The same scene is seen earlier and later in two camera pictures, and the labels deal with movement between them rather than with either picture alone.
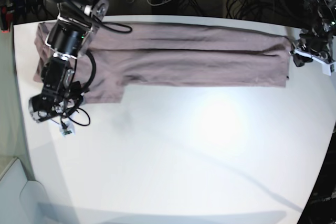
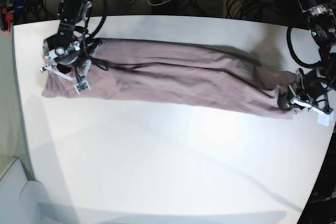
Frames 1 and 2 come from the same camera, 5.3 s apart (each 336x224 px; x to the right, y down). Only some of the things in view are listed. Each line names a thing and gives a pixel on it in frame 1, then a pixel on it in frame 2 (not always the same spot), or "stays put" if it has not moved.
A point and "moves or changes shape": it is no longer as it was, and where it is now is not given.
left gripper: (53, 104) -> (69, 55)
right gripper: (317, 45) -> (309, 92)
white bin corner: (22, 201) stays put
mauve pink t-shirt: (177, 54) moves or changes shape
